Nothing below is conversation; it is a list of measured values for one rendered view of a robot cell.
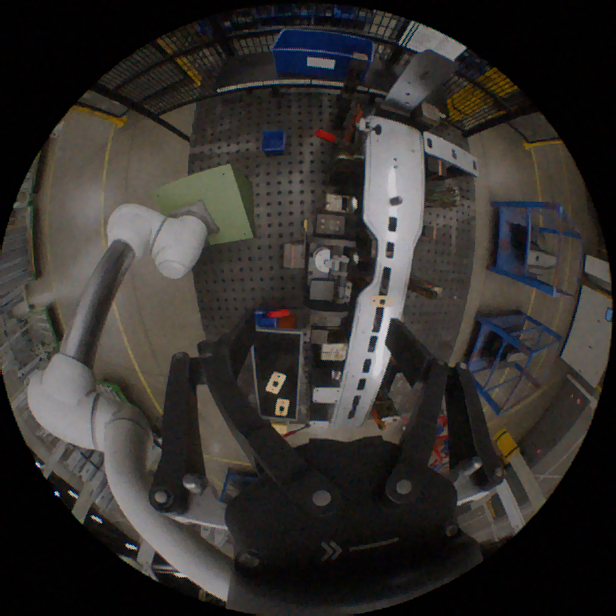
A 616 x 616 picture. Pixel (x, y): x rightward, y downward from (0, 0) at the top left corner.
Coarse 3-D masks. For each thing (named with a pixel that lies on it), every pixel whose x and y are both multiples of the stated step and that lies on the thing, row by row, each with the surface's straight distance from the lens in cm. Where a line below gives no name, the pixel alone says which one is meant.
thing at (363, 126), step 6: (360, 120) 50; (366, 120) 51; (354, 126) 50; (360, 126) 49; (366, 126) 51; (378, 126) 50; (360, 132) 50; (366, 132) 50; (378, 132) 50; (360, 138) 52; (366, 138) 52; (360, 144) 55; (360, 150) 59
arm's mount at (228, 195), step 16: (192, 176) 79; (208, 176) 77; (224, 176) 75; (240, 176) 82; (160, 192) 88; (176, 192) 85; (192, 192) 82; (208, 192) 80; (224, 192) 78; (240, 192) 79; (160, 208) 93; (176, 208) 90; (208, 208) 84; (224, 208) 82; (240, 208) 81; (224, 224) 88; (240, 224) 86; (208, 240) 96; (224, 240) 94
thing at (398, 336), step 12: (396, 324) 19; (396, 336) 18; (408, 336) 17; (396, 348) 18; (408, 348) 17; (420, 348) 15; (396, 360) 18; (408, 360) 16; (420, 360) 15; (408, 372) 16; (420, 372) 15; (420, 384) 16
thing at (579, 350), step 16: (576, 304) 826; (592, 304) 812; (608, 304) 806; (576, 320) 825; (592, 320) 814; (608, 320) 805; (576, 336) 829; (592, 336) 817; (608, 336) 811; (560, 352) 856; (576, 352) 834; (592, 352) 823; (608, 352) 816; (576, 368) 842; (592, 368) 830; (592, 384) 840
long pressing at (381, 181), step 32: (384, 128) 78; (384, 160) 72; (416, 160) 78; (384, 192) 68; (416, 192) 74; (384, 224) 66; (416, 224) 72; (384, 256) 67; (352, 320) 70; (384, 320) 73; (352, 352) 76; (384, 352) 80; (352, 384) 87
